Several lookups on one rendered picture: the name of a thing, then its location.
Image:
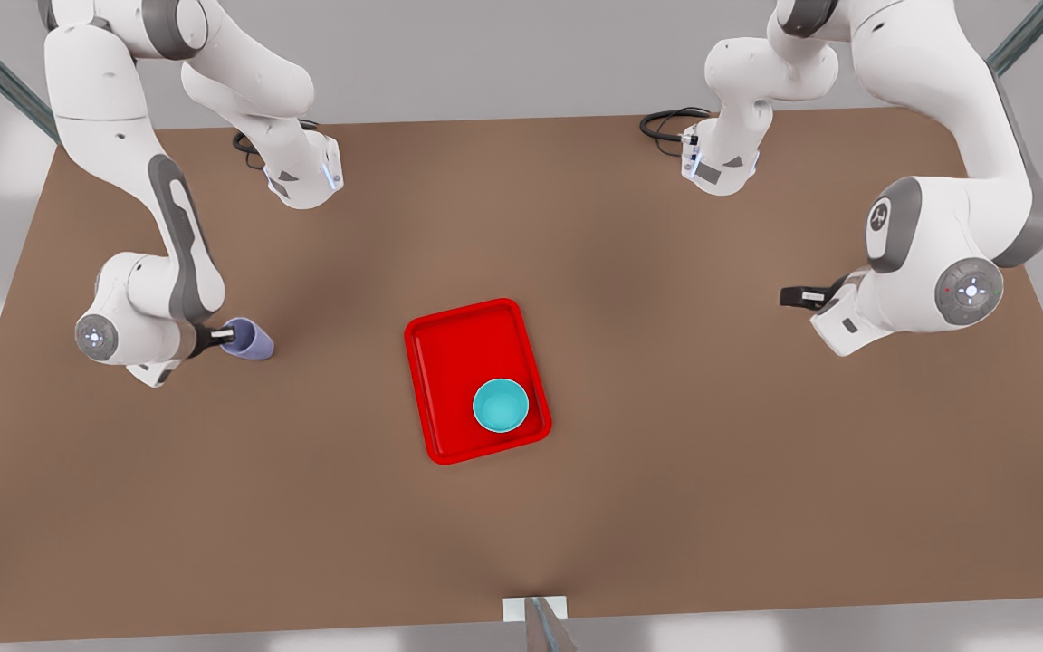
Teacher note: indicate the purple cup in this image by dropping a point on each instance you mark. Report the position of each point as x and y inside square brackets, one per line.
[251, 340]

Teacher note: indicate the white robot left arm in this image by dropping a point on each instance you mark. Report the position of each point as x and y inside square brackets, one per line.
[938, 226]

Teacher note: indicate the teal bowl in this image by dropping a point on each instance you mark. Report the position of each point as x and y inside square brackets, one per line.
[501, 405]

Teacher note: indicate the red tray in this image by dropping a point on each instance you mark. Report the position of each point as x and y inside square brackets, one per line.
[476, 381]

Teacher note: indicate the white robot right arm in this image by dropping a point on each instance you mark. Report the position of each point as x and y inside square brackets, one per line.
[182, 244]

